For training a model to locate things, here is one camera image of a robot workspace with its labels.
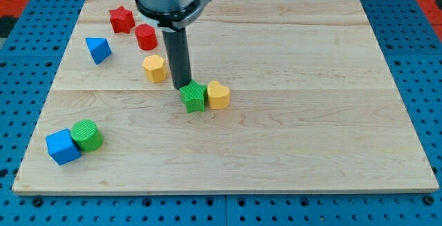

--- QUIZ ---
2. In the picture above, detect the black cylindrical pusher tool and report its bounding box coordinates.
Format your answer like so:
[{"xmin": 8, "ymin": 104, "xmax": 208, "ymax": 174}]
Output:
[{"xmin": 163, "ymin": 28, "xmax": 192, "ymax": 90}]

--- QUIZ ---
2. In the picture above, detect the yellow heart block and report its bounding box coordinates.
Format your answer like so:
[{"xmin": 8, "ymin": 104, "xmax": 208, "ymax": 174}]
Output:
[{"xmin": 207, "ymin": 80, "xmax": 231, "ymax": 110}]

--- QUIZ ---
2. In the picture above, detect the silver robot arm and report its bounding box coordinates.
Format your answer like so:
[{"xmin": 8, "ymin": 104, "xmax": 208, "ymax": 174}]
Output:
[{"xmin": 135, "ymin": 0, "xmax": 211, "ymax": 89}]

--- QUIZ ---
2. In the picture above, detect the red star block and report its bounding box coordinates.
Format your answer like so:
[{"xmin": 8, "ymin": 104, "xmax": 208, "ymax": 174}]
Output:
[{"xmin": 109, "ymin": 6, "xmax": 135, "ymax": 34}]

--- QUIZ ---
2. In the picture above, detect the green star block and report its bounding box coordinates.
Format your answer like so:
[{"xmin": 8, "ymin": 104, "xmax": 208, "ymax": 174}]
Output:
[{"xmin": 179, "ymin": 80, "xmax": 208, "ymax": 113}]

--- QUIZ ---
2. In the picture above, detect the red cylinder block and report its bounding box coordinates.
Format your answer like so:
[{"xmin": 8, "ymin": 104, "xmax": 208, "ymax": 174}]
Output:
[{"xmin": 135, "ymin": 23, "xmax": 157, "ymax": 50}]

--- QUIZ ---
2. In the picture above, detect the yellow hexagon block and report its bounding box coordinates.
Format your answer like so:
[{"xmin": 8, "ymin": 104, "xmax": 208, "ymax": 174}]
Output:
[{"xmin": 142, "ymin": 55, "xmax": 167, "ymax": 83}]

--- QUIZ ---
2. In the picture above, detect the blue triangle block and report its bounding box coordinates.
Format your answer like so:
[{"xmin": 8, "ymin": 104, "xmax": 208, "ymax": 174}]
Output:
[{"xmin": 85, "ymin": 37, "xmax": 112, "ymax": 65}]

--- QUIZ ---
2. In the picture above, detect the green cylinder block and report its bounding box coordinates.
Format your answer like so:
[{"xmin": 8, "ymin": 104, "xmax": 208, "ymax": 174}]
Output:
[{"xmin": 70, "ymin": 120, "xmax": 104, "ymax": 152}]

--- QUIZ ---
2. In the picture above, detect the wooden board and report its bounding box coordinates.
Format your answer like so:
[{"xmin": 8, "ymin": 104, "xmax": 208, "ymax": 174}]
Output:
[{"xmin": 12, "ymin": 0, "xmax": 439, "ymax": 196}]

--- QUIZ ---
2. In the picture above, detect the blue cube block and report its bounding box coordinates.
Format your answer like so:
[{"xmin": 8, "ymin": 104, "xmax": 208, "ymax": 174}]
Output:
[{"xmin": 46, "ymin": 129, "xmax": 82, "ymax": 165}]

